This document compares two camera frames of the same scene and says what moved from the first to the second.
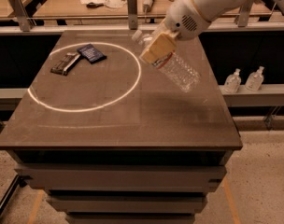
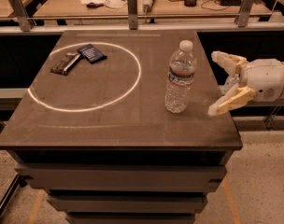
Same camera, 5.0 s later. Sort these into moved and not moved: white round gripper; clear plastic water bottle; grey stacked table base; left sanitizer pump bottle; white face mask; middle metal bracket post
Moved: clear plastic water bottle; white round gripper
Not moved: middle metal bracket post; grey stacked table base; white face mask; left sanitizer pump bottle
